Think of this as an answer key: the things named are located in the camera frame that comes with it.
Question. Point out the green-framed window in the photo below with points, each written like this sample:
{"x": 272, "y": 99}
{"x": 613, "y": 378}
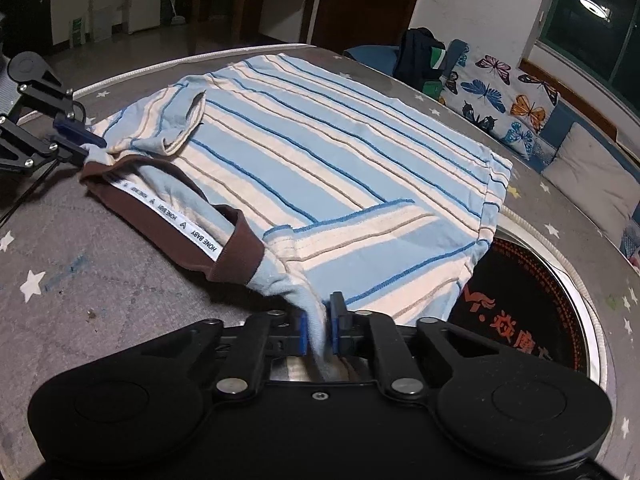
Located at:
{"x": 590, "y": 20}

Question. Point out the green box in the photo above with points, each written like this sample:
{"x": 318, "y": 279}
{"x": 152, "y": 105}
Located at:
{"x": 431, "y": 88}

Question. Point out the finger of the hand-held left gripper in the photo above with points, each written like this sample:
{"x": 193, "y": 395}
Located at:
{"x": 67, "y": 122}
{"x": 80, "y": 138}

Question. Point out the grey pillow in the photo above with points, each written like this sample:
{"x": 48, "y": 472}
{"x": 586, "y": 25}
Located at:
{"x": 595, "y": 175}

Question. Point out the blue striped shirt brown collar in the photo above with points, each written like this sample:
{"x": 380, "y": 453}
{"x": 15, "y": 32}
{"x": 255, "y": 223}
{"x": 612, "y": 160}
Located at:
{"x": 320, "y": 160}

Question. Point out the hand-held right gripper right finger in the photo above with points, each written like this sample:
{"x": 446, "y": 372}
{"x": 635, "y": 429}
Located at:
{"x": 334, "y": 332}

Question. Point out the grey star-print table cover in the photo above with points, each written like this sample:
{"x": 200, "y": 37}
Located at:
{"x": 100, "y": 270}

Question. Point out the stack of white boxes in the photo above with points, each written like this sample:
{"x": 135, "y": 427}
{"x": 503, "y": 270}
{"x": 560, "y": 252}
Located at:
{"x": 105, "y": 5}

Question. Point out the blue cushion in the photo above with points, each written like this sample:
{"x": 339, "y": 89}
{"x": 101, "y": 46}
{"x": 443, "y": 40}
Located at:
{"x": 370, "y": 57}

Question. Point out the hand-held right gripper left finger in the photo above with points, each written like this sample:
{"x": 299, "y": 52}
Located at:
{"x": 302, "y": 336}

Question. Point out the butterfly print pillow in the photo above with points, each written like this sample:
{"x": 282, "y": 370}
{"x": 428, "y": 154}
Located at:
{"x": 500, "y": 95}

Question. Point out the brown wooden door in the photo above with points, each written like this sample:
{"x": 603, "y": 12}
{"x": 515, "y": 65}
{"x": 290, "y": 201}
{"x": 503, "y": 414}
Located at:
{"x": 367, "y": 0}

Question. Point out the dark backpack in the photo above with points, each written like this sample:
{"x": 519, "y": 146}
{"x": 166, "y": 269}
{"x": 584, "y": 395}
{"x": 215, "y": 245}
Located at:
{"x": 417, "y": 57}

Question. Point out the black round induction cooktop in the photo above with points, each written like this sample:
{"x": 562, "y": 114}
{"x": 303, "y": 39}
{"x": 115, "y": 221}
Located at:
{"x": 525, "y": 280}

